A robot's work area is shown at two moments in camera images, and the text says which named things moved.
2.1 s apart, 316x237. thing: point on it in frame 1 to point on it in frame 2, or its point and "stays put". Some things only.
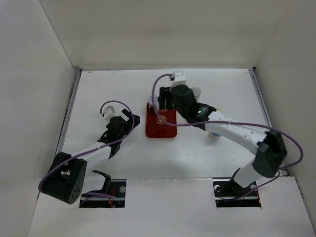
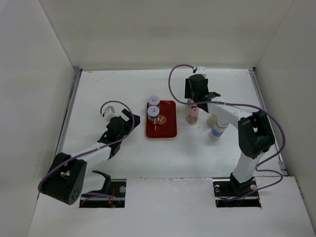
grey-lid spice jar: (155, 105) to (153, 112)
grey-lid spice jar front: (153, 99) stays put
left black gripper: (129, 115) stays put
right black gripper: (165, 93) to (188, 91)
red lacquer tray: (155, 128) stays put
